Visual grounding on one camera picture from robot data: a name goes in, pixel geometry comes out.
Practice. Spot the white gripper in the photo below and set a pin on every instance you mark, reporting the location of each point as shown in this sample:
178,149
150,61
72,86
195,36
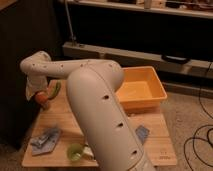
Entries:
35,84

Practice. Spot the metal pole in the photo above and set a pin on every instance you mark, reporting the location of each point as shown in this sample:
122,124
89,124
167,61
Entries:
72,36

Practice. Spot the grey low shelf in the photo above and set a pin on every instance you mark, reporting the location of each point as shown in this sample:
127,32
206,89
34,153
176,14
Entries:
133,58

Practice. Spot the upper wall shelf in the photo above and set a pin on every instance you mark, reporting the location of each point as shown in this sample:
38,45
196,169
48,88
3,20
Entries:
141,8

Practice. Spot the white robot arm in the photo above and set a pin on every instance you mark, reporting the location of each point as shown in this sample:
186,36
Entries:
91,86

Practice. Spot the small brown stand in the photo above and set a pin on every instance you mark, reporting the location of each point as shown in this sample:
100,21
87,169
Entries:
45,106

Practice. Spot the green cucumber toy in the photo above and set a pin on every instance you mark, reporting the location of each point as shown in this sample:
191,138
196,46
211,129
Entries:
55,91

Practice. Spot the blue sponge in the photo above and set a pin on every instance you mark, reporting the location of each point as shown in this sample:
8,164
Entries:
142,133

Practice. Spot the blue folded cloth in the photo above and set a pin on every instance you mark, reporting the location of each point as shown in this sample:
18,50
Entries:
46,142

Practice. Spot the red orange apple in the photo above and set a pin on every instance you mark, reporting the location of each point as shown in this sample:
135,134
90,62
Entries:
41,98

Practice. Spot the green plastic cup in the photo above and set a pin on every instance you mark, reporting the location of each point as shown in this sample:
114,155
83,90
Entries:
74,152

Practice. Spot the orange plastic bin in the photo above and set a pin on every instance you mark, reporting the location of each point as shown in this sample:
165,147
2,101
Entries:
141,88

